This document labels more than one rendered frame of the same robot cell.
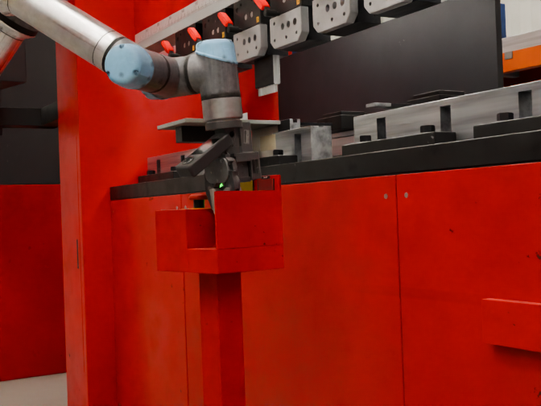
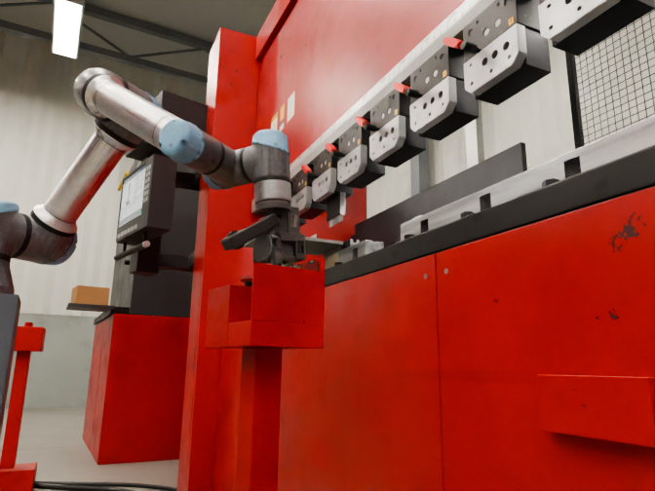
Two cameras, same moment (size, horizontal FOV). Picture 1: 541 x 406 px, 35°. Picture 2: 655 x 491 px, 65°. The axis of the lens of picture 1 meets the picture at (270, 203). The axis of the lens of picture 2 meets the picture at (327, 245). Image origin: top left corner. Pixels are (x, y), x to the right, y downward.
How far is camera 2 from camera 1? 0.67 m
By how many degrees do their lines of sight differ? 13
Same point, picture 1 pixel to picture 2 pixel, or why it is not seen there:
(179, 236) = (223, 311)
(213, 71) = (264, 156)
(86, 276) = (198, 376)
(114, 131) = (230, 267)
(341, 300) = (382, 388)
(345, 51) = (404, 211)
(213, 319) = (250, 396)
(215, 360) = (248, 440)
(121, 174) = not seen: hidden behind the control
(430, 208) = (471, 280)
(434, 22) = (471, 179)
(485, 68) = not seen: hidden behind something
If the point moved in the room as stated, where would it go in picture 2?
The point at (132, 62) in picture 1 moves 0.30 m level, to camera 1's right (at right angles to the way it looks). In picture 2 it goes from (180, 132) to (346, 129)
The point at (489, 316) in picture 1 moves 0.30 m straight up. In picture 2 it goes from (549, 395) to (530, 171)
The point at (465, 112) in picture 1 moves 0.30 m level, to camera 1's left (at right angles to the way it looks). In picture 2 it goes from (506, 196) to (343, 197)
